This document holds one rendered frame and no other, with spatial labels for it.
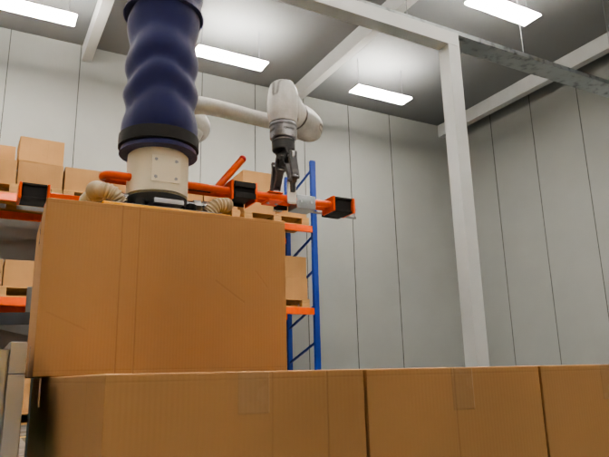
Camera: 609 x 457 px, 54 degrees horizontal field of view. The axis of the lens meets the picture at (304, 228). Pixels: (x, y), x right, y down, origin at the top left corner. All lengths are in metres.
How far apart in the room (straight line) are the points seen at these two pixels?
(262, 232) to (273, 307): 0.20
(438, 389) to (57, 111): 10.17
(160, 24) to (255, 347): 0.95
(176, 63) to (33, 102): 9.20
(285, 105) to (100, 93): 9.33
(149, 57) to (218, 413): 1.17
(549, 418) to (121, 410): 0.79
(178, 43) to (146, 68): 0.12
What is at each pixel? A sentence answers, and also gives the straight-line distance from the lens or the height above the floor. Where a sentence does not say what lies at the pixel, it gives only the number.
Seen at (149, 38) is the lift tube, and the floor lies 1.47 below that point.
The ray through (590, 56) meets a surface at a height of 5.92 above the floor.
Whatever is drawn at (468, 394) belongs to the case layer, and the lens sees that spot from 1.11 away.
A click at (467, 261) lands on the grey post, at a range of 4.54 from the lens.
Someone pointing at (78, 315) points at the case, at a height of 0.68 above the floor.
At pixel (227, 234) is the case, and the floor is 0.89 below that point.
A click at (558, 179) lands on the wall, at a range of 12.69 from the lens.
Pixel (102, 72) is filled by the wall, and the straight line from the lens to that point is 11.37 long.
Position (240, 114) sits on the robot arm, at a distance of 2.18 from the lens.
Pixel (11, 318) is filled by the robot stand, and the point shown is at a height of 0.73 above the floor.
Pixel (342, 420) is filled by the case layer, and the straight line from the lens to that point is 0.95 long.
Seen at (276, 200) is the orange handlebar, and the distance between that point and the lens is 1.83.
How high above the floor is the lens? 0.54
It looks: 14 degrees up
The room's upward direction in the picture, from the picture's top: 1 degrees counter-clockwise
